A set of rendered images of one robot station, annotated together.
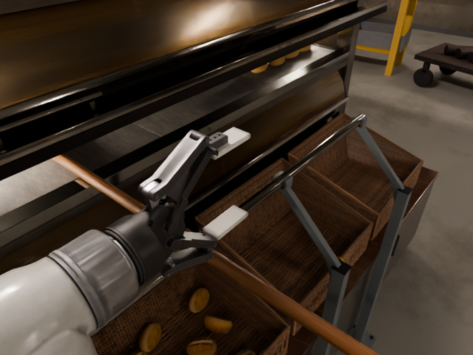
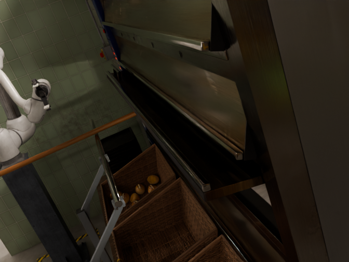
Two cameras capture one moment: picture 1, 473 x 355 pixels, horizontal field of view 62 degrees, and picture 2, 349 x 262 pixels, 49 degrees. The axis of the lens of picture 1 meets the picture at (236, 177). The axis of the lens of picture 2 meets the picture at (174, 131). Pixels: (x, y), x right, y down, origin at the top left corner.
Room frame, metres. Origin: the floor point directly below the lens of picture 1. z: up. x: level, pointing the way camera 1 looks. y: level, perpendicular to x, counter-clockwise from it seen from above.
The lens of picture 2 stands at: (2.34, -1.25, 1.88)
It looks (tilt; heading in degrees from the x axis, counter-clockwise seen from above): 22 degrees down; 130
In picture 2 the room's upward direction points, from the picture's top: 21 degrees counter-clockwise
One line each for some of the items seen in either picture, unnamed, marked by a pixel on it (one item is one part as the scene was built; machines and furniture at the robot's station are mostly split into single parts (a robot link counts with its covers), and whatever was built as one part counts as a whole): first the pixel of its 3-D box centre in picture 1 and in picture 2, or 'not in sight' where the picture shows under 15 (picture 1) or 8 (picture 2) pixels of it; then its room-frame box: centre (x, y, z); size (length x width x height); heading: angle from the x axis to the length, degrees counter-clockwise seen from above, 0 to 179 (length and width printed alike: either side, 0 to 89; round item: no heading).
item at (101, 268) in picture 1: (96, 275); (41, 90); (0.27, 0.15, 1.49); 0.09 x 0.06 x 0.09; 50
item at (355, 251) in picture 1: (286, 234); (162, 240); (1.13, -0.20, 0.72); 0.56 x 0.49 x 0.28; 139
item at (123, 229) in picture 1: (150, 237); (41, 92); (0.33, 0.10, 1.49); 0.09 x 0.07 x 0.08; 140
